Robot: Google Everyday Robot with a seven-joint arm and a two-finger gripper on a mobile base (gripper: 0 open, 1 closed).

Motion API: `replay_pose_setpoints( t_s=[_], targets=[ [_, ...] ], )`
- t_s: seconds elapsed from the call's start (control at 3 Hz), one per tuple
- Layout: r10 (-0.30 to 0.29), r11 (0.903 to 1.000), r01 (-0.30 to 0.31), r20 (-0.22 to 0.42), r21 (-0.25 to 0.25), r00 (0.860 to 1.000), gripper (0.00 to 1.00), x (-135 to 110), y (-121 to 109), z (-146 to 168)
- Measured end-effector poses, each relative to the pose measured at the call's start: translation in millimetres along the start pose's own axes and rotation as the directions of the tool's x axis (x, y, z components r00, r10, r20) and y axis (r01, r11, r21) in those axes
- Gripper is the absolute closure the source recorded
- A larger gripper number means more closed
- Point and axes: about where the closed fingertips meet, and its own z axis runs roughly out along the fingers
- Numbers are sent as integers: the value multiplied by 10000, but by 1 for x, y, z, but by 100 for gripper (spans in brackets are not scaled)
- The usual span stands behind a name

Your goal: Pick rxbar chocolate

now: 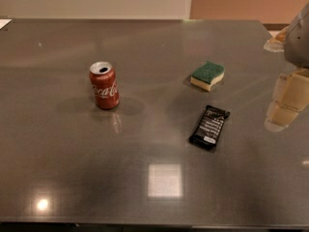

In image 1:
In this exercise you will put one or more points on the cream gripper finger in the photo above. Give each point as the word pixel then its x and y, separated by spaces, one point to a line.
pixel 290 97
pixel 276 43

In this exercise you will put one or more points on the green and yellow sponge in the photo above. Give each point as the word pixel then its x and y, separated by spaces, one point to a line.
pixel 207 75

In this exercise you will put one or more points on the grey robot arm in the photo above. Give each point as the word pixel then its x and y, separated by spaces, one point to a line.
pixel 296 46

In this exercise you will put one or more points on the red Coca-Cola can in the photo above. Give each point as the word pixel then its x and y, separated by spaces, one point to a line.
pixel 104 85

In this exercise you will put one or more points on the black rxbar chocolate bar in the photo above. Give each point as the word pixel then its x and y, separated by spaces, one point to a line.
pixel 209 128

